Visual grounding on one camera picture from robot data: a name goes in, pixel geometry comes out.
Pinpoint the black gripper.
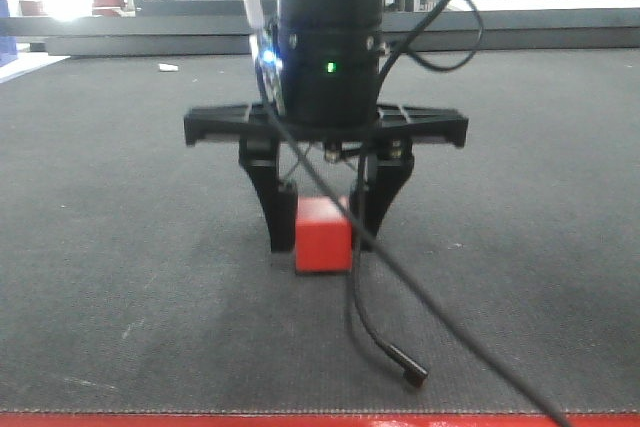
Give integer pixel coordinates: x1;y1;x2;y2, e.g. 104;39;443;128
183;102;470;254

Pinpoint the red magnetic cube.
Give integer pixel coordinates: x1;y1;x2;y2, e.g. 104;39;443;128
295;196;352;274

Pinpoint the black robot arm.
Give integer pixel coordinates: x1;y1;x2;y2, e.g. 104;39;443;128
184;0;468;252

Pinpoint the small white paper scrap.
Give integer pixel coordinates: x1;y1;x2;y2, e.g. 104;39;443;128
158;63;179;72

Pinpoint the dark grey carpet mat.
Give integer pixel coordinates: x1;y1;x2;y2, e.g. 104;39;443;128
1;49;639;414

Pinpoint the red triangular object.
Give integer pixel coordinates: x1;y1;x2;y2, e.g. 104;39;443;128
92;0;126;17

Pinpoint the black cable with plug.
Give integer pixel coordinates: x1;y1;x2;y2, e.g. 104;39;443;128
344;144;430;389

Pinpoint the grey metal table rail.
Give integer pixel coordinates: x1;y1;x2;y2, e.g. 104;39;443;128
1;8;639;57

